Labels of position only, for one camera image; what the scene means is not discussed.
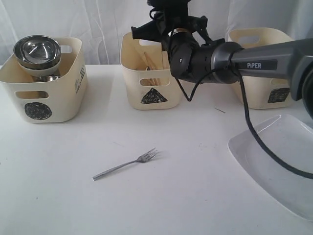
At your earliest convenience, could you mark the steel fork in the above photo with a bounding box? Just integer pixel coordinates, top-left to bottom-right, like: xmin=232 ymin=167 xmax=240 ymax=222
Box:
xmin=92 ymin=148 xmax=163 ymax=181

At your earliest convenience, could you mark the black cable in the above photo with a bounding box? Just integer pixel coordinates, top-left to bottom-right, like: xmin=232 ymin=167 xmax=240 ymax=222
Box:
xmin=148 ymin=0 xmax=313 ymax=179

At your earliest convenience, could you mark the white ceramic bowl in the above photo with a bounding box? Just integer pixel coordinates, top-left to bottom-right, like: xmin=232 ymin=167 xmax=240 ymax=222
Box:
xmin=18 ymin=61 xmax=61 ymax=77

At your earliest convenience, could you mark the cream bin with square mark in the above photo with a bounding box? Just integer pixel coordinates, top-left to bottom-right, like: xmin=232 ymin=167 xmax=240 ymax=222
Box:
xmin=228 ymin=27 xmax=293 ymax=109

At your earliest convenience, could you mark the steel mug with folding handle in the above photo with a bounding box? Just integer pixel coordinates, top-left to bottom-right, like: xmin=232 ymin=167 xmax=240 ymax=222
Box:
xmin=31 ymin=74 xmax=61 ymax=82

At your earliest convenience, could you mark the white square plate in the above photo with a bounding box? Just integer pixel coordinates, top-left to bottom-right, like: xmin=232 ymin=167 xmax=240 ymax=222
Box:
xmin=228 ymin=115 xmax=313 ymax=221

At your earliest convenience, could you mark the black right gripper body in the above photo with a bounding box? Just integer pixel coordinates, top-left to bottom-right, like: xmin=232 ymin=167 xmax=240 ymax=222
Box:
xmin=131 ymin=0 xmax=225 ymax=82

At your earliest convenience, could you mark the white curtain backdrop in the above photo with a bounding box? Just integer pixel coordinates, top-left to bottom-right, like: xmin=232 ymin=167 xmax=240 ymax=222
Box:
xmin=0 ymin=0 xmax=313 ymax=65

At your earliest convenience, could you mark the wooden chopstick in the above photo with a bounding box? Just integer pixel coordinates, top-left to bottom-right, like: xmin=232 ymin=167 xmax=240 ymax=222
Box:
xmin=144 ymin=52 xmax=161 ymax=86
xmin=140 ymin=51 xmax=170 ymax=87

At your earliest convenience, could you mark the steel bowl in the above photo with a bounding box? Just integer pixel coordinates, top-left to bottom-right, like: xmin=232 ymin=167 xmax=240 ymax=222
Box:
xmin=13 ymin=35 xmax=61 ymax=70

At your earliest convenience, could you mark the cream bin with triangle mark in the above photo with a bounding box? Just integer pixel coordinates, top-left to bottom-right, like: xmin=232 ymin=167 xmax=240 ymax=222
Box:
xmin=120 ymin=32 xmax=182 ymax=110

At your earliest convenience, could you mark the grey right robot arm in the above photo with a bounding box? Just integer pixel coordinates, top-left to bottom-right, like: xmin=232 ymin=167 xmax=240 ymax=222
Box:
xmin=131 ymin=0 xmax=313 ymax=113

